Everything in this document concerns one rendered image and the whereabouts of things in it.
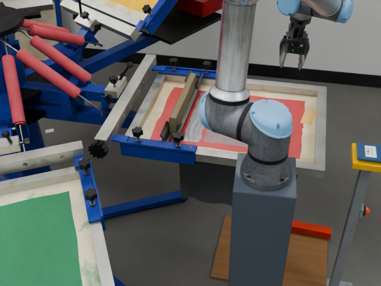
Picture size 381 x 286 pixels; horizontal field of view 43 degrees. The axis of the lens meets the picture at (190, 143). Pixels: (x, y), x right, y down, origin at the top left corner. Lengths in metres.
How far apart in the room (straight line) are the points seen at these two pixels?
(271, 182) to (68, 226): 0.71
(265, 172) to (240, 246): 0.30
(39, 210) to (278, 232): 0.82
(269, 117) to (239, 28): 0.24
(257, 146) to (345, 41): 2.84
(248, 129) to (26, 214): 0.85
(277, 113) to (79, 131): 2.55
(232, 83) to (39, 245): 0.82
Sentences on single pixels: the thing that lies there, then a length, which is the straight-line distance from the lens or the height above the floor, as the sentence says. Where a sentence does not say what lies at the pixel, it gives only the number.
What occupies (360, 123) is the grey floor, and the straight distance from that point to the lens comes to 3.84.
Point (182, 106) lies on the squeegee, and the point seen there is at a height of 1.05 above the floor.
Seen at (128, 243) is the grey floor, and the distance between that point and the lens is 2.86.
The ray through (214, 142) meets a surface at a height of 0.96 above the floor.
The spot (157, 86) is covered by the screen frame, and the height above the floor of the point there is 0.99.
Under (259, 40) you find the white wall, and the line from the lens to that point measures 4.12.
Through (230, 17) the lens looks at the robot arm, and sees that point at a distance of 1.26.
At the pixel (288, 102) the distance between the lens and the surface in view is 2.22.
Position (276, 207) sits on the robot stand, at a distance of 1.43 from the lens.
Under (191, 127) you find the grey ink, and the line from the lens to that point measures 2.03.
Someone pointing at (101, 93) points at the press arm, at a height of 1.04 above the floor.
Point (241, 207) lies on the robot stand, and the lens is 1.44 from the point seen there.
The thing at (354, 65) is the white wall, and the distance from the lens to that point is 4.21.
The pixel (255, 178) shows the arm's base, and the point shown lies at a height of 1.24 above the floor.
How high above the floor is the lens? 2.18
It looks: 39 degrees down
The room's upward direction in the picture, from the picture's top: 1 degrees counter-clockwise
